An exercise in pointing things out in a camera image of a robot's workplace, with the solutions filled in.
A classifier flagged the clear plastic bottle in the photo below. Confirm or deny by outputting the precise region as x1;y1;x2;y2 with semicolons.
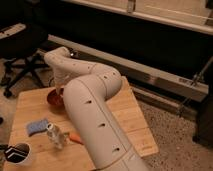
46;123;66;149

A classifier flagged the black and white mug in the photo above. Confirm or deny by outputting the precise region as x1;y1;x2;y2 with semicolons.
4;143;34;166

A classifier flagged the red ceramic bowl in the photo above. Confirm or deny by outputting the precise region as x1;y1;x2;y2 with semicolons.
47;89;64;107

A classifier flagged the blue sponge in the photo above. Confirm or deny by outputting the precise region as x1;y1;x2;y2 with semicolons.
26;119;48;136

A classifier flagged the wooden table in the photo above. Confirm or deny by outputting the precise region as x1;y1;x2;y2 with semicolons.
3;78;159;171

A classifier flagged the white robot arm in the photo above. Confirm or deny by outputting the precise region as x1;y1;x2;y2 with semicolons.
44;47;149;171

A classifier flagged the orange carrot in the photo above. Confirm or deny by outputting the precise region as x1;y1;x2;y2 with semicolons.
65;132;83;144

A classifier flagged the black office chair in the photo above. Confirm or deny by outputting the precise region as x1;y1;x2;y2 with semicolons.
0;0;48;98

